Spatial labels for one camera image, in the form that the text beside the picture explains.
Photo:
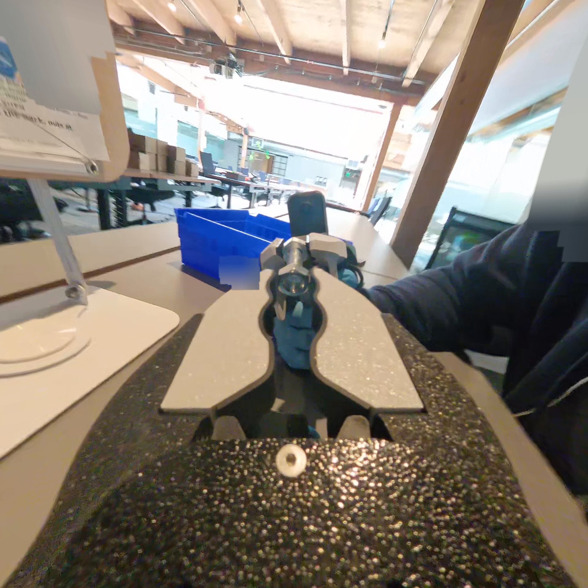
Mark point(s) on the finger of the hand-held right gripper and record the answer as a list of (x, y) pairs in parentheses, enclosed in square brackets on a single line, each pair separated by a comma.
[(328, 246), (273, 255)]

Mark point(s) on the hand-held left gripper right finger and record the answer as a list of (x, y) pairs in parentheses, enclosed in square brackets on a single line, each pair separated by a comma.
[(363, 358)]

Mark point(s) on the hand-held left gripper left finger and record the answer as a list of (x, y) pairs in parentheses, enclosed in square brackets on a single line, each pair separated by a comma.
[(225, 353)]

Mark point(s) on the steel hex nut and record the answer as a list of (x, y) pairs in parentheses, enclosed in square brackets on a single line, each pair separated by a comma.
[(294, 268)]

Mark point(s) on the person's right forearm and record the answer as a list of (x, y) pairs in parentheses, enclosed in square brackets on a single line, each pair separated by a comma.
[(436, 298)]

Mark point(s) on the blue plastic bin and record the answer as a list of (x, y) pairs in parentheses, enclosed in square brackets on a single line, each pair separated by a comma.
[(206, 248)]

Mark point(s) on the black office chair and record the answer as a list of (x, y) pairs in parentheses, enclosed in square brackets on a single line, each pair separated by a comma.
[(209, 160)]

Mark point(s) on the white stand base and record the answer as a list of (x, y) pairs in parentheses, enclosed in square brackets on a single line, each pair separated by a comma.
[(115, 330)]

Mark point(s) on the brown office table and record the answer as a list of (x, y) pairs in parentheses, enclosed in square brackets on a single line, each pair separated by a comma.
[(183, 179)]

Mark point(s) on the black framed screen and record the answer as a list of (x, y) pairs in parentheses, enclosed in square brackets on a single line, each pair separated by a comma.
[(468, 239)]

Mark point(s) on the stack of cardboard boxes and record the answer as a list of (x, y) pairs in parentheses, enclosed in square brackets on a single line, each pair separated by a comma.
[(156, 154)]

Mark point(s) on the wooden pillar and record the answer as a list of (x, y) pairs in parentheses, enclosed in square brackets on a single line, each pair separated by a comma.
[(450, 138)]

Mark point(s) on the clear stand leg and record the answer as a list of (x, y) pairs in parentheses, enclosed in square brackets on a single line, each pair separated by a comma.
[(59, 239)]

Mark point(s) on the printed instruction sheet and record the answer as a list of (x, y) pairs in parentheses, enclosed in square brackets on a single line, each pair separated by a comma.
[(55, 133)]

